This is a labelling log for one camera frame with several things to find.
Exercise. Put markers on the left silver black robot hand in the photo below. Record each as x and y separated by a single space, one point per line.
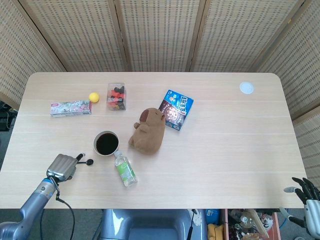
61 166

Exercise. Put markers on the white perforated bracket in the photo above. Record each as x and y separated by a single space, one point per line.
197 218

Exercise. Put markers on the yellow cloth bag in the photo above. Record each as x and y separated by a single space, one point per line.
215 232

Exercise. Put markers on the white bowl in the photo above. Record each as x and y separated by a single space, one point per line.
107 143

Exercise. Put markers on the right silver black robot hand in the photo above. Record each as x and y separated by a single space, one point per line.
312 215

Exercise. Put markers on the black plastic spoon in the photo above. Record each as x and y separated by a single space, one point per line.
89 162

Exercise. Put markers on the grey robot torso base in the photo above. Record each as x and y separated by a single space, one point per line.
150 225

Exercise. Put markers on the white round table grommet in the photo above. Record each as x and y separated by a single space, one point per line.
247 87

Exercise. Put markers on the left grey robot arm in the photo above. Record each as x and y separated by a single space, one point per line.
32 202

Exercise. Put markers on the clear box of toy blocks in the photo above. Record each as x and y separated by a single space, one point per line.
116 97

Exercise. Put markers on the brown capybara plush toy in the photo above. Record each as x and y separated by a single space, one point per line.
148 135

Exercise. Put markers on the yellow ball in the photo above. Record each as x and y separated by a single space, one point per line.
94 97

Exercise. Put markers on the blue package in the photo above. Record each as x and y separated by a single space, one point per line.
213 215

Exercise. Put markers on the clear green-label water bottle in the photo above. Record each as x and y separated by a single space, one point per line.
125 170

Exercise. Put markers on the blue cookie box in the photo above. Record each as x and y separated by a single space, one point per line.
176 110

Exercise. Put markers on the floral toothpaste box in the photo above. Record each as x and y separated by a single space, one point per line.
71 108

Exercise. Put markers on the red crate of clutter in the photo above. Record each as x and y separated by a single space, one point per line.
250 225

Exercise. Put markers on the woven bamboo screen panel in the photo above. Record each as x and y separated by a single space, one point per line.
15 50
160 32
300 62
75 32
237 32
310 145

